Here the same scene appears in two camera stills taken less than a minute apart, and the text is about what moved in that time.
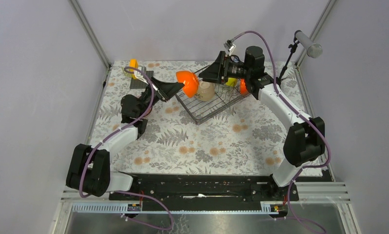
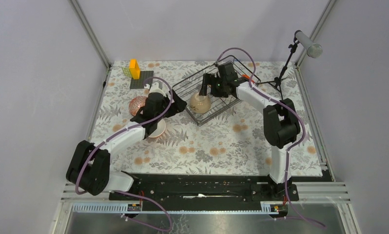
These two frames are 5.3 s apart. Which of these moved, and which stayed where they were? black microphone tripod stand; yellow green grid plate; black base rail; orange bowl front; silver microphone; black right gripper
Moved: orange bowl front; black right gripper
Stayed: yellow green grid plate; black microphone tripod stand; black base rail; silver microphone
